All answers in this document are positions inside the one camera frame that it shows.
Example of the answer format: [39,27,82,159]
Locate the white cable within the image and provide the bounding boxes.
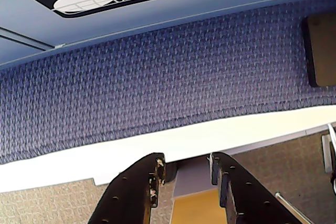
[327,123,336,156]

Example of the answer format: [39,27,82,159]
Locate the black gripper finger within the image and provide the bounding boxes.
[88,152,166,224]
[211,152,302,224]

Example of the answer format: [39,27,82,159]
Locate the blue toy kitchen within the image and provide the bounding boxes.
[0,0,336,71]

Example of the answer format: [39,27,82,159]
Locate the thin metal rod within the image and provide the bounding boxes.
[274,191,316,224]

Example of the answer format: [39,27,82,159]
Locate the yellow flat board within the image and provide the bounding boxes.
[171,188,228,224]

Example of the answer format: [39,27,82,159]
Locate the grey post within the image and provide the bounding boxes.
[173,155,219,199]

